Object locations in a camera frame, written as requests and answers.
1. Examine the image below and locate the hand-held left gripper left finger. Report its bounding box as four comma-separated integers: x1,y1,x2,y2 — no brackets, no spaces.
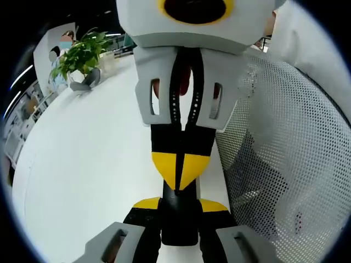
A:
73,196,163,263

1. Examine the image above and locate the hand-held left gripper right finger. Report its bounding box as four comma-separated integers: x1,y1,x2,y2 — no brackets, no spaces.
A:
197,198,282,263

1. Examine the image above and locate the clear plastic container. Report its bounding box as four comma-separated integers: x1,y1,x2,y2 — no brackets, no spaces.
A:
99,51,117,72

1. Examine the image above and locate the dark grey folded object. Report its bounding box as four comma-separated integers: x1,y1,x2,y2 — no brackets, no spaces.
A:
69,67,102,93

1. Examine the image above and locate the person's white shirt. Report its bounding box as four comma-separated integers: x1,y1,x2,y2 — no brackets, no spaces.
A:
270,0,349,93

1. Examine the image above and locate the green potted plant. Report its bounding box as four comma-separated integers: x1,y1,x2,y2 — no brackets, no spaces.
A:
50,27,114,83

